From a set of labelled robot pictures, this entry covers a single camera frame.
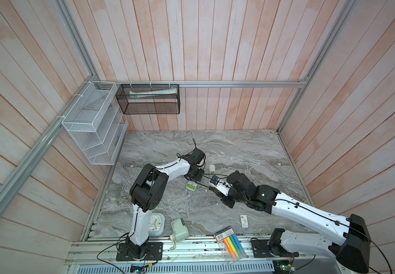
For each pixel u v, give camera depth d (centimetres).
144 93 90
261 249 73
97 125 69
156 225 78
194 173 86
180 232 74
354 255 39
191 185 93
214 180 65
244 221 81
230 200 66
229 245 75
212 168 101
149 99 104
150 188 53
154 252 73
